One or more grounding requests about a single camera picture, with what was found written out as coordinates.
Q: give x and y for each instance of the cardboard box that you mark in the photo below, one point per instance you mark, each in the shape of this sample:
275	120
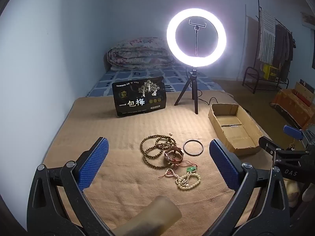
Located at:
236	127

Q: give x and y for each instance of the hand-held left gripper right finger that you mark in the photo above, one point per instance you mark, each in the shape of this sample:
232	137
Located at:
224	164

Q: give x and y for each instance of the phone holder clamp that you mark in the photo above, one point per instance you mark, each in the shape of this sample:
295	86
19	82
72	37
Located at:
196	25

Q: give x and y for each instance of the person's right hand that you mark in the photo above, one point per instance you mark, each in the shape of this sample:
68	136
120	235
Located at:
291	189

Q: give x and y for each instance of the orange cloth-covered chest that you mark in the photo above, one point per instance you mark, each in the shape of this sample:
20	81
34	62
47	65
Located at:
292	105

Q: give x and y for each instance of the black tripod stand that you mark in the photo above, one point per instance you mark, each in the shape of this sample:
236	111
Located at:
194	91

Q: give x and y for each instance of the folded floral quilt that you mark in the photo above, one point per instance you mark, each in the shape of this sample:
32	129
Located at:
140	54

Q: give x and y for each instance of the wooden wall ledge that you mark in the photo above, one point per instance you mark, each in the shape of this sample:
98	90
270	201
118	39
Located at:
307	19

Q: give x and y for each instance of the small cardboard boxes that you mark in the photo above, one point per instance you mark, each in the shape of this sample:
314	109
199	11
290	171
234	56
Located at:
305	89

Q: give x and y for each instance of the yellow box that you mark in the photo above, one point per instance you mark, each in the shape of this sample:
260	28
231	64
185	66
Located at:
269	70

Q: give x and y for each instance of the black printed snack bag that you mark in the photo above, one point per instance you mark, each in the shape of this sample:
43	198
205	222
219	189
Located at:
140	98

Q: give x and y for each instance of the white knitted hanging cloth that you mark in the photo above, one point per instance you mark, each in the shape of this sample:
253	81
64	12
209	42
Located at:
267	39

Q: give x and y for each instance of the blue patterned bed sheet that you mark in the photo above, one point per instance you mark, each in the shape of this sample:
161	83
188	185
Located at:
172	75

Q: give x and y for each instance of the black bangle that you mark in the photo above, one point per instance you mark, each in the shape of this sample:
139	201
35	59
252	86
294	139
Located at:
185	150

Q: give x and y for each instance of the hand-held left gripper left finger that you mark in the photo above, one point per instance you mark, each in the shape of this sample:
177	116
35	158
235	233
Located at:
94	162

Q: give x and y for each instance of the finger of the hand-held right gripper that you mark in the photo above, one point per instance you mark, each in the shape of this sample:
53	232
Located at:
267	145
292	131

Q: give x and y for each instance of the black metal clothes rack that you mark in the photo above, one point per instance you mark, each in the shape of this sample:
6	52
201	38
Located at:
251	72

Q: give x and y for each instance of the blurry beige object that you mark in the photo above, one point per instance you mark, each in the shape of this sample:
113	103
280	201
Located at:
157	218

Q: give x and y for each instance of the dark hanging clothes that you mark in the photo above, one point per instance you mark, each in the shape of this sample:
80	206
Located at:
283	49

